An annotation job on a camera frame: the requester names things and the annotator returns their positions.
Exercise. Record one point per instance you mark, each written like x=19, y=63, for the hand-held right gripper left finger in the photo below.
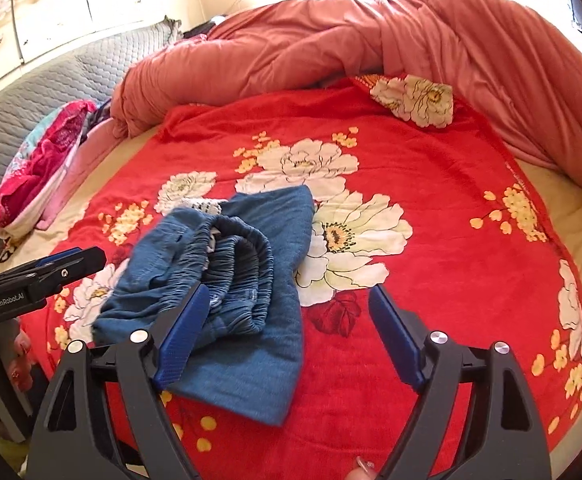
x=181, y=340

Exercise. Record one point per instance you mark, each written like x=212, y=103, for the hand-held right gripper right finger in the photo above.
x=396, y=332

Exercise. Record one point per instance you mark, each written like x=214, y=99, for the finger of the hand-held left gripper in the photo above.
x=78, y=266
x=58, y=256

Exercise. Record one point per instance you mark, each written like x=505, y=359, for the blue pants with lace hem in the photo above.
x=271, y=270

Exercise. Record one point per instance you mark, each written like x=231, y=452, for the person's right hand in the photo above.
x=363, y=469

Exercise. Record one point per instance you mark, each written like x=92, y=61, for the pile of pink clothes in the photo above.
x=46, y=155

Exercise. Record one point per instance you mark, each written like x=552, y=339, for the red floral blanket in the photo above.
x=446, y=240

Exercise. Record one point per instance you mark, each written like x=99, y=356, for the pink pillow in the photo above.
x=96, y=140

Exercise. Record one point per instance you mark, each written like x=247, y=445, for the grey quilted headboard cover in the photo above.
x=71, y=75

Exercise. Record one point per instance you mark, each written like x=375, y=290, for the beige bedsheet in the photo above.
x=578, y=220

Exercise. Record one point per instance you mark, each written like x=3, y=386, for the white cabinet with blossom print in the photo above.
x=56, y=5

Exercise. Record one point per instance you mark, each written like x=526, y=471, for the pink quilt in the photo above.
x=321, y=40

